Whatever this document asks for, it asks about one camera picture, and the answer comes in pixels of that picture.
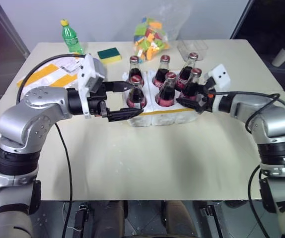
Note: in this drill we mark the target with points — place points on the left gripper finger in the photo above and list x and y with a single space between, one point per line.
126 113
119 86

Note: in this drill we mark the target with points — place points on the green yellow-capped soda bottle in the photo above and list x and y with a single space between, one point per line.
71 38

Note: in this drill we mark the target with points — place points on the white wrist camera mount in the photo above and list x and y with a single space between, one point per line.
220 75
89 67

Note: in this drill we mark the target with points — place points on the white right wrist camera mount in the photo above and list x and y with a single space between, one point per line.
220 75

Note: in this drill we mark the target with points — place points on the white foam crate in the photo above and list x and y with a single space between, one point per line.
164 119

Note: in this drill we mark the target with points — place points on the white cylindrical cup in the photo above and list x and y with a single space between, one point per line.
282 57

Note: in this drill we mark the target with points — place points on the clear plastic container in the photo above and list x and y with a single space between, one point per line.
194 48

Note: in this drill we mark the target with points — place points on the green and yellow sponge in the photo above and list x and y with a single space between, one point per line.
109 55

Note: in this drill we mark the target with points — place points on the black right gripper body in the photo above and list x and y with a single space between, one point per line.
207 102

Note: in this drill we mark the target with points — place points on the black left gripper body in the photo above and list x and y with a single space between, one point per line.
96 102

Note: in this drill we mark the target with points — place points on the flat yellow-taped white box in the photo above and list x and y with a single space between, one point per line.
50 74

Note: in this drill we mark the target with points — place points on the black bracket under table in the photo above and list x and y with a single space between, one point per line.
81 218

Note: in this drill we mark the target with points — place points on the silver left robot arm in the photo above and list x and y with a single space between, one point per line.
43 109

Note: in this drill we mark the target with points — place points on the glass cola bottle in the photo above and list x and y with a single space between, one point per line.
136 96
134 70
163 72
187 72
192 85
166 94

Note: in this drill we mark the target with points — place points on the grey metal window frame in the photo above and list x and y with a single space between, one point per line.
11 27

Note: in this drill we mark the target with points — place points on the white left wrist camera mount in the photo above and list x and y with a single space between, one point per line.
89 67

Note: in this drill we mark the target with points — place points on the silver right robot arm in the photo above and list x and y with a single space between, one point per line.
269 116

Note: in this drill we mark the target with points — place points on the bag of colourful blocks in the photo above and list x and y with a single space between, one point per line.
151 37

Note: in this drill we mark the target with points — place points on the dark grey-framed panel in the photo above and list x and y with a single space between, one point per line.
269 22

